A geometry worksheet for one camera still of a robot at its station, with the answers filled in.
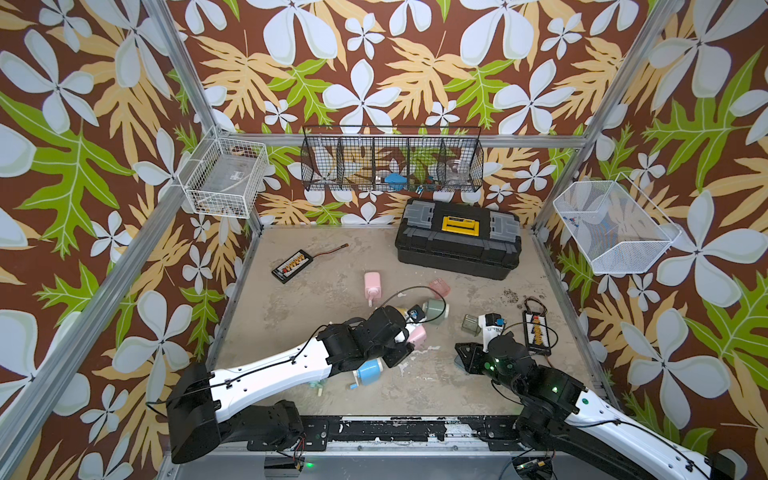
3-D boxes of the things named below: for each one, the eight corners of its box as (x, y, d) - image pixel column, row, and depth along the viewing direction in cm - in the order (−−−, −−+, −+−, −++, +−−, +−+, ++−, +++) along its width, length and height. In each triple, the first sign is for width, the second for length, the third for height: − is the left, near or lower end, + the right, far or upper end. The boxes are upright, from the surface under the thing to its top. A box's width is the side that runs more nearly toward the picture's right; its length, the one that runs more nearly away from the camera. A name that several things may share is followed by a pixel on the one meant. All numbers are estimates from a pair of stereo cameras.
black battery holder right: (527, 352, 90) (529, 349, 88) (522, 312, 98) (524, 309, 97) (550, 356, 89) (553, 354, 87) (544, 316, 97) (546, 313, 96)
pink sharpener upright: (364, 306, 100) (363, 295, 94) (365, 283, 106) (364, 271, 100) (381, 306, 100) (381, 295, 94) (381, 283, 106) (381, 271, 100)
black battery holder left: (272, 274, 108) (270, 271, 106) (302, 252, 115) (301, 248, 113) (283, 284, 105) (282, 281, 104) (313, 260, 112) (312, 257, 111)
